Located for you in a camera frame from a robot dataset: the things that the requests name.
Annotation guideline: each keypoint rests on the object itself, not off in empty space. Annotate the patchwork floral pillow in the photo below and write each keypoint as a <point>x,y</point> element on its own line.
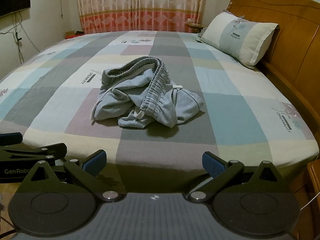
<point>240,37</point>

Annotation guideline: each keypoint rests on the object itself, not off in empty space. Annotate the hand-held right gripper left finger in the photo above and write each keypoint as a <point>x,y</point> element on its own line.
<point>95,163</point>

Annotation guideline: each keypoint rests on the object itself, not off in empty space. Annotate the grey sweatpants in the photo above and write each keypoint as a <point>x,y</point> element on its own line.
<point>150,100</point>

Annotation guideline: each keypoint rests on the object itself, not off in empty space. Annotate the red and beige curtain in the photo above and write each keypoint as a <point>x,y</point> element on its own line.
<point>140,7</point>

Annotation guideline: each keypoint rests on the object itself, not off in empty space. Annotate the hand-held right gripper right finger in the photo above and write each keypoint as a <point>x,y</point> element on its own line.
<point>212,165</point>

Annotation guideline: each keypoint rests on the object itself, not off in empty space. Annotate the wooden nightstand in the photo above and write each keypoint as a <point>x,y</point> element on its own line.
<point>314,180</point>

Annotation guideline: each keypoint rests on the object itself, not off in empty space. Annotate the grey cloth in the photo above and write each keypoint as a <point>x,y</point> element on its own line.
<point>201,31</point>

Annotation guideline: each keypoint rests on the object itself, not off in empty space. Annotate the patchwork floral bed sheet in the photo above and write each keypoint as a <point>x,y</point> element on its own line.
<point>162,142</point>

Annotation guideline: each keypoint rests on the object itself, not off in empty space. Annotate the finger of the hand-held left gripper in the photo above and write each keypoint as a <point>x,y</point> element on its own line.
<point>11,138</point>
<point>30,153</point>

